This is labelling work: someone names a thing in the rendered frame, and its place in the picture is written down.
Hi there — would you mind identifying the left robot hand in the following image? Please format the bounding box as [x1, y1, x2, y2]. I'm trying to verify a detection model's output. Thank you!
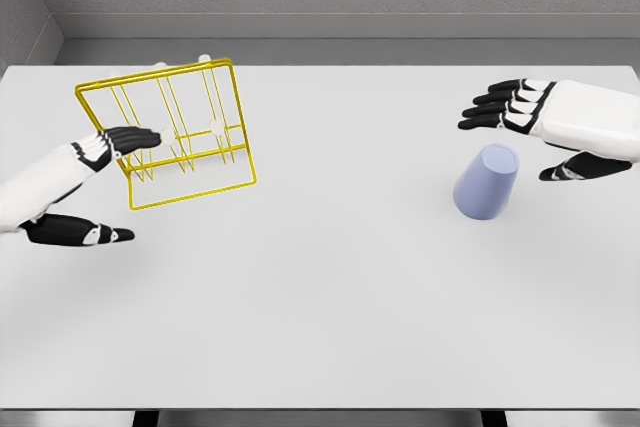
[0, 125, 163, 249]

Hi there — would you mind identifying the lavender cup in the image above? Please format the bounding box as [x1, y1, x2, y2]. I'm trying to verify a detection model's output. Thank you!
[452, 143, 520, 221]

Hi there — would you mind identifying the yellow wire cup holder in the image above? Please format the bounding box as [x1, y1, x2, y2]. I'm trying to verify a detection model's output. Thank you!
[74, 54, 259, 212]

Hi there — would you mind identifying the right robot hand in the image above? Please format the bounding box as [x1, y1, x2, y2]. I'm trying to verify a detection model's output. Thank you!
[458, 78, 640, 182]

